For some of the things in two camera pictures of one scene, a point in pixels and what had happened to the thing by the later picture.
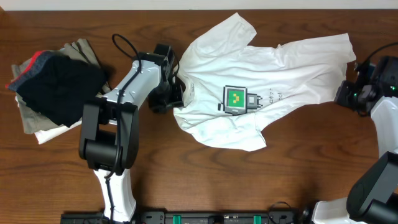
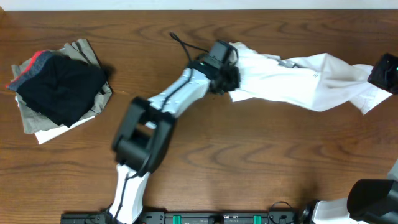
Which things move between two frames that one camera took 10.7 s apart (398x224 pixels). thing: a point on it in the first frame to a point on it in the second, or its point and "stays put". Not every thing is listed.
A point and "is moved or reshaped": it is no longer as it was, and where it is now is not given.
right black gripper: x=342 y=98 to x=380 y=77
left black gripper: x=176 y=86 to x=229 y=78
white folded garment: x=45 y=135 stays put
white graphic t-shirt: x=233 y=89 is moved or reshaped
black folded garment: x=58 y=87 stays put
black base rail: x=191 y=217 stays put
